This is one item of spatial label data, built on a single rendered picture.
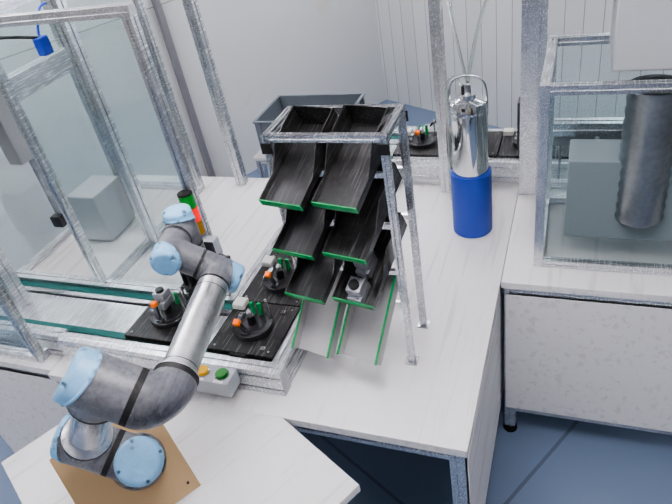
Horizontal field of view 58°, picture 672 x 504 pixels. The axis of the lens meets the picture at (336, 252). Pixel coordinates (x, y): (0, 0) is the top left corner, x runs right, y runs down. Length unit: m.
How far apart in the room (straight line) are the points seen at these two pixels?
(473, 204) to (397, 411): 0.91
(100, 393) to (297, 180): 0.74
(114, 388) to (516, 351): 1.68
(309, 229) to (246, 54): 3.40
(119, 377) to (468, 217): 1.58
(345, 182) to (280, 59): 3.67
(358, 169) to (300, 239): 0.27
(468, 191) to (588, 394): 0.93
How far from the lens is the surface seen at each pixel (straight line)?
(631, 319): 2.35
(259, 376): 1.96
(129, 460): 1.62
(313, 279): 1.79
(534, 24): 2.44
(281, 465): 1.82
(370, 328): 1.83
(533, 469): 2.79
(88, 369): 1.23
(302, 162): 1.65
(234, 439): 1.92
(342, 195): 1.55
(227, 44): 4.89
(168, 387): 1.24
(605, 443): 2.91
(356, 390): 1.94
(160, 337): 2.18
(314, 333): 1.89
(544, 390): 2.65
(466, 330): 2.08
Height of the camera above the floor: 2.31
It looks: 35 degrees down
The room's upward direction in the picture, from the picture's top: 11 degrees counter-clockwise
